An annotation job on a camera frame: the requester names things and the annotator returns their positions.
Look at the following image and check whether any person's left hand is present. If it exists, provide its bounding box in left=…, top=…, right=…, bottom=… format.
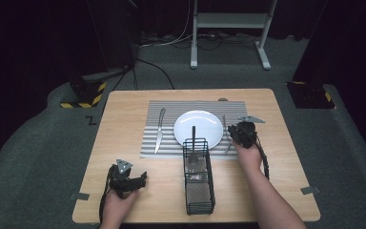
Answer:
left=100, top=190, right=140, bottom=228

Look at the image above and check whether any dark-handled spoon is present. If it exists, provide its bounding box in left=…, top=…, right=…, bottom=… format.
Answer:
left=189, top=125, right=199, bottom=165

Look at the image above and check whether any grey tape strip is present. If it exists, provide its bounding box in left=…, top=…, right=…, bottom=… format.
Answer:
left=300, top=185, right=321, bottom=196
left=71, top=192, right=91, bottom=201

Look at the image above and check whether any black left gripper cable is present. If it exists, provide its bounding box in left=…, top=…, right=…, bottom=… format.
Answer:
left=98, top=165, right=114, bottom=225

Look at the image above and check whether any silver table knife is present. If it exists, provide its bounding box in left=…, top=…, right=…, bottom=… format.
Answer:
left=153, top=107, right=167, bottom=155

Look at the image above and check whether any grey striped placemat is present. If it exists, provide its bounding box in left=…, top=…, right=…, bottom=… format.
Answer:
left=139, top=100, right=251, bottom=160

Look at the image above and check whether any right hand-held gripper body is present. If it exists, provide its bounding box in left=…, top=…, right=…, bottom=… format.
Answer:
left=237, top=114, right=266, bottom=149

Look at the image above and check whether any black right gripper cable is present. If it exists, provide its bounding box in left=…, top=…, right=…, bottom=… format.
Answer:
left=254, top=135, right=271, bottom=181

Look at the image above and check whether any white metal stand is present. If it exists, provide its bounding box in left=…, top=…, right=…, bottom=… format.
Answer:
left=190, top=0, right=279, bottom=71

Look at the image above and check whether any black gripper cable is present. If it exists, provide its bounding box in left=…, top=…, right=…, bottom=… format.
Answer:
left=98, top=165, right=114, bottom=225
left=254, top=135, right=271, bottom=181

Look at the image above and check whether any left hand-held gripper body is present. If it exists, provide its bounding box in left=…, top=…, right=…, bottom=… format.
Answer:
left=108, top=158, right=133, bottom=199

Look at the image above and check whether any black wire cutlery basket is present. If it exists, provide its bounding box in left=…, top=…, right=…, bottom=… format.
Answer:
left=182, top=137, right=216, bottom=217

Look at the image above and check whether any white round plate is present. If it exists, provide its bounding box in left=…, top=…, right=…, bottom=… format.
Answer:
left=173, top=110, right=224, bottom=151

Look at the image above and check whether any black base with hazard stripes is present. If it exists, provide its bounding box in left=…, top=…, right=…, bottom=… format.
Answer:
left=60, top=79, right=108, bottom=109
left=286, top=80, right=336, bottom=110

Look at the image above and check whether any tall black panel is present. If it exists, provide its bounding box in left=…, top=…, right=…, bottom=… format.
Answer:
left=85, top=0, right=138, bottom=74

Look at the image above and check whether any person's right hand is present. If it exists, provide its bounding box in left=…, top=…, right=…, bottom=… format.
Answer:
left=233, top=141, right=263, bottom=176

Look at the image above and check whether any white floor cable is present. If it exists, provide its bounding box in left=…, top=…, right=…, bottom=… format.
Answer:
left=139, top=0, right=195, bottom=49

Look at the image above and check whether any black floor cable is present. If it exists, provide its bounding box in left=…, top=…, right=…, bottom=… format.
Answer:
left=135, top=57, right=175, bottom=91

